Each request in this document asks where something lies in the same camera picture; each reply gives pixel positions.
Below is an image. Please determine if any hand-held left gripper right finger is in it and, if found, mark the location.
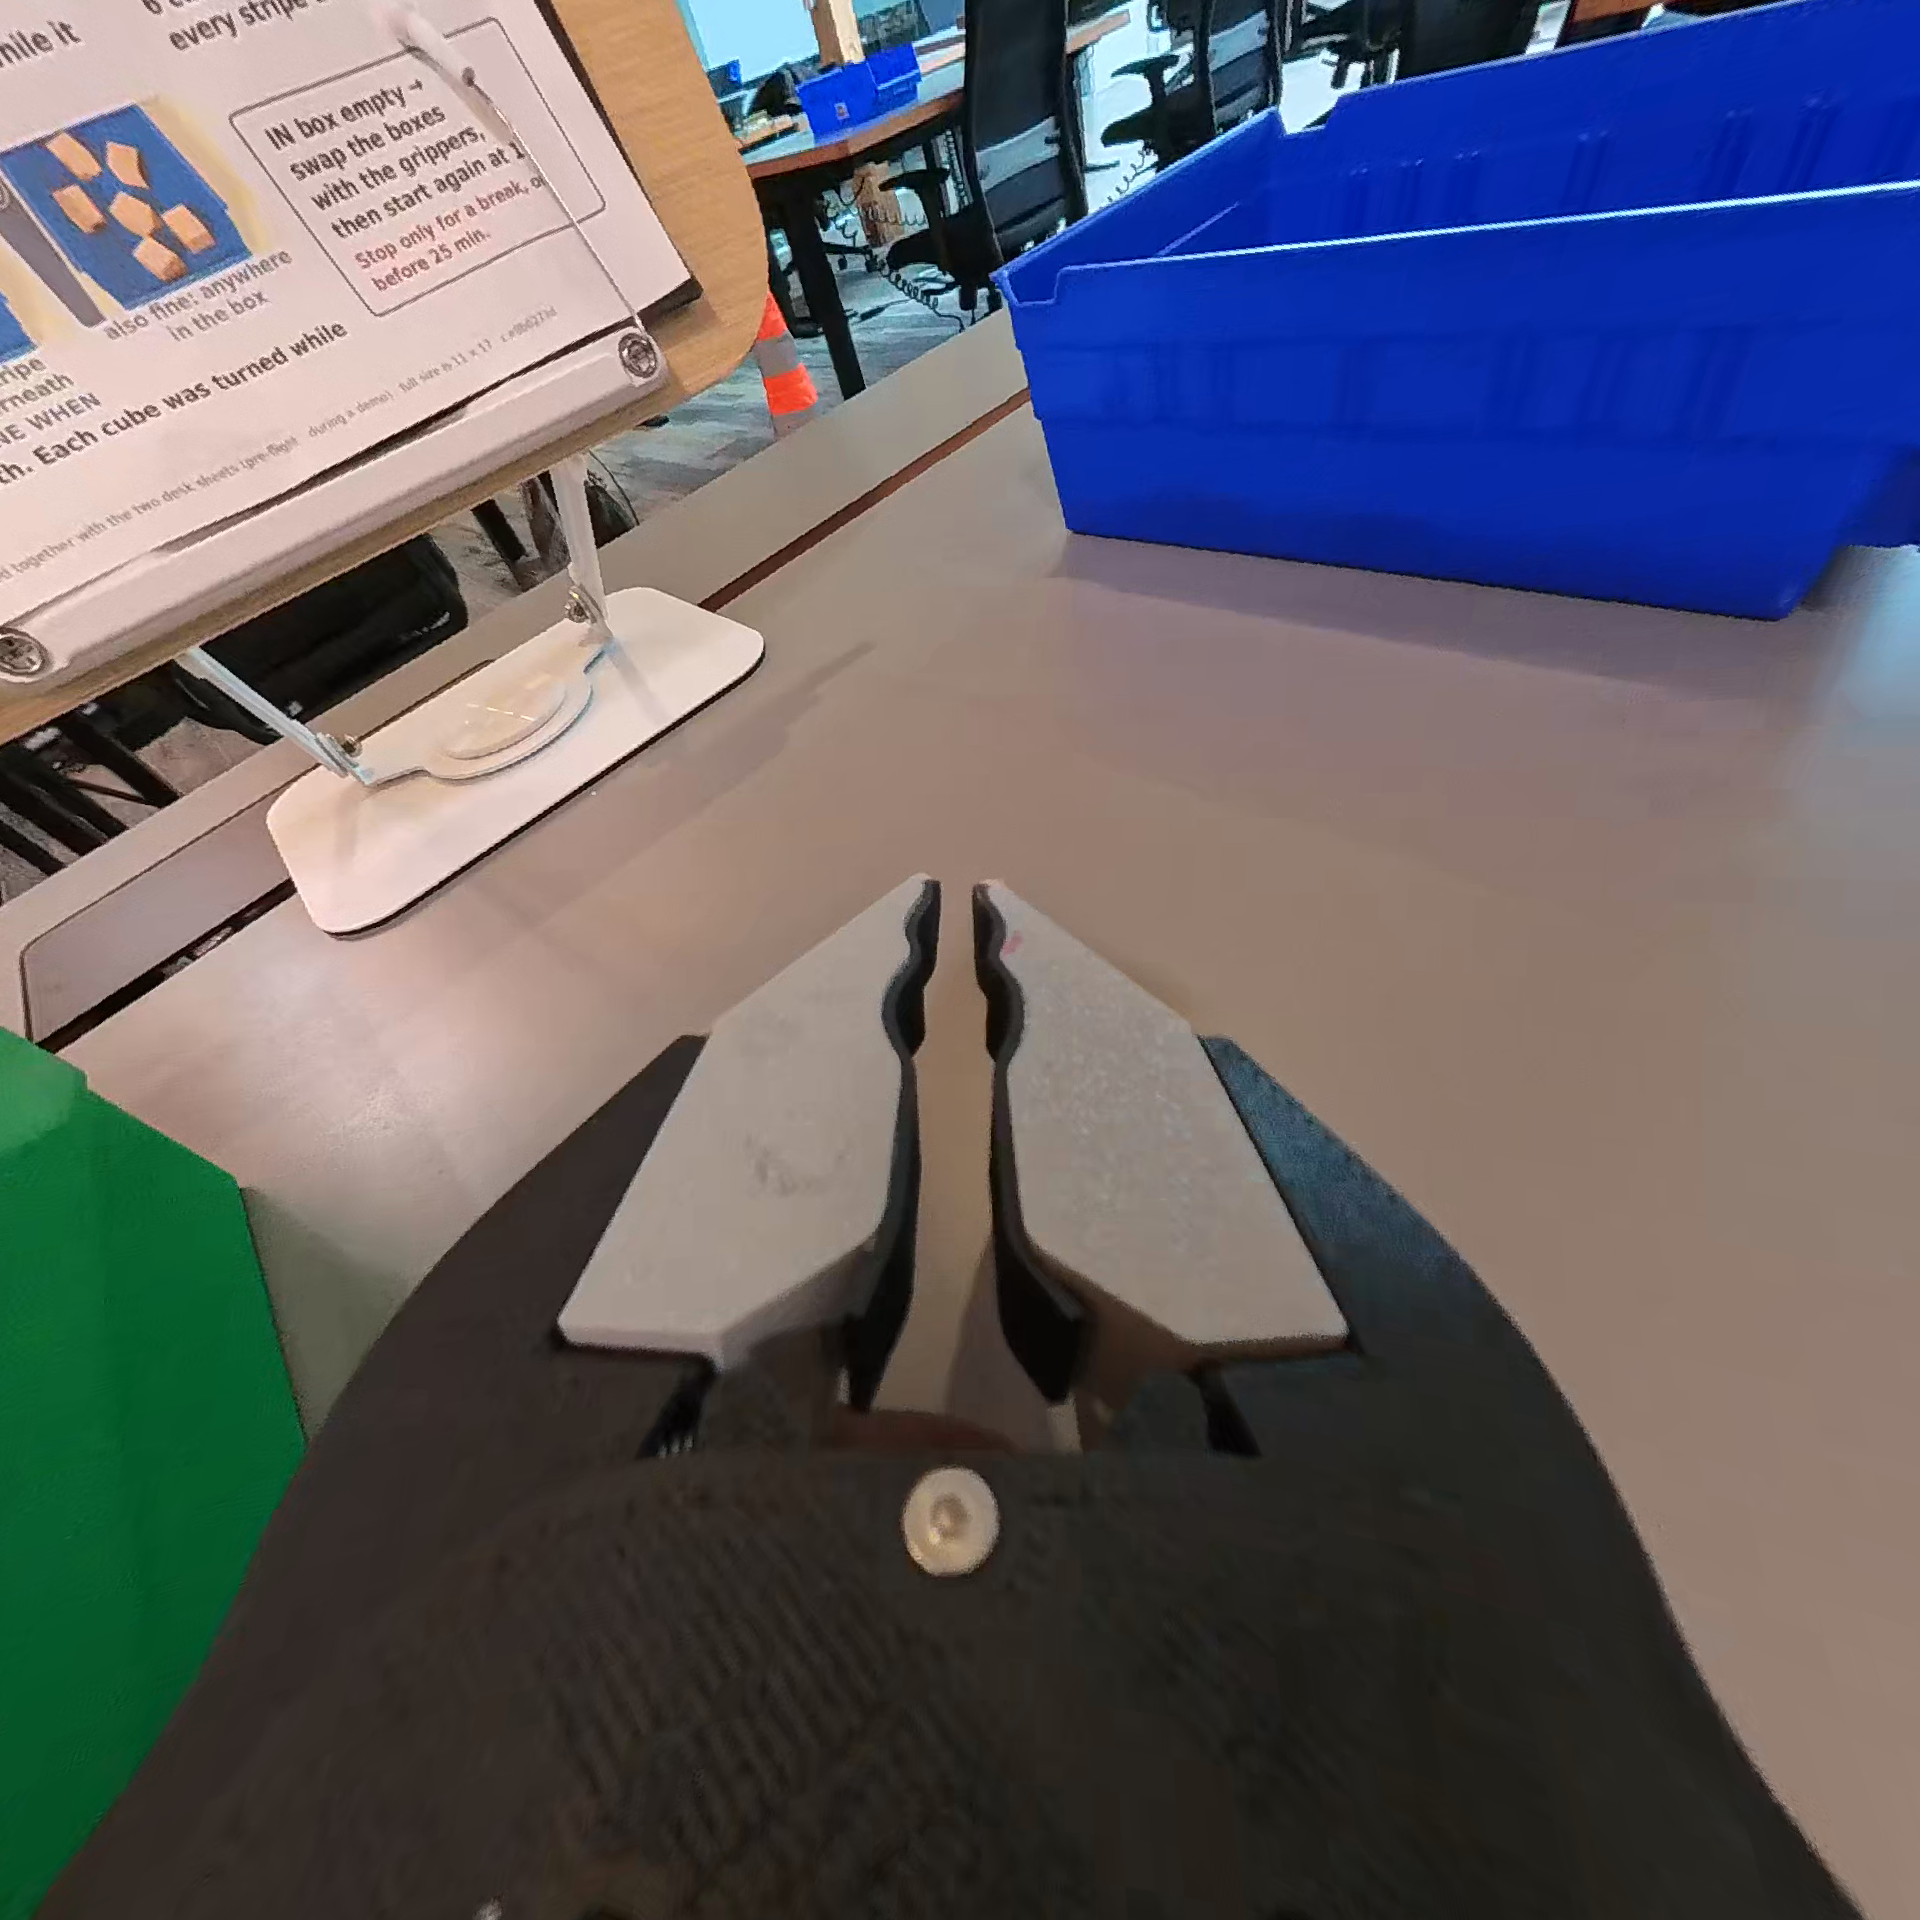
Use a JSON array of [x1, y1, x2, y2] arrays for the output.
[[972, 881, 1351, 1452]]

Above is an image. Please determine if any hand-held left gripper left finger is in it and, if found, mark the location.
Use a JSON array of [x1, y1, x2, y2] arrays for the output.
[[558, 874, 947, 1414]]

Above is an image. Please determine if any green plastic bin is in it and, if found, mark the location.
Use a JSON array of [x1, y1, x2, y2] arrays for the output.
[[0, 1025, 311, 1920]]

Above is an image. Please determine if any blue plastic bin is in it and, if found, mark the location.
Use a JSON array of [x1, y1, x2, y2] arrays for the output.
[[994, 0, 1920, 621]]

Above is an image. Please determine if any instruction sheet on stand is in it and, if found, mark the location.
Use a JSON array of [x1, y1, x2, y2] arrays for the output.
[[0, 0, 772, 938]]

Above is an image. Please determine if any orange traffic cone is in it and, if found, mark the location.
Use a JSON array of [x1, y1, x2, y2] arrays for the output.
[[755, 288, 824, 441]]

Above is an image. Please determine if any black office chair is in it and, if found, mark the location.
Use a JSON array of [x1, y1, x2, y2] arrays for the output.
[[885, 0, 1094, 318], [1107, 0, 1294, 172]]

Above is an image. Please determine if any printed instruction sheet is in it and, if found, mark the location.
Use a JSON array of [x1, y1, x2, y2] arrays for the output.
[[0, 0, 699, 641]]

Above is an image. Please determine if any small blue storage bin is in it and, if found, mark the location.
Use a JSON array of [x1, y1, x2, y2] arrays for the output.
[[795, 39, 922, 141]]

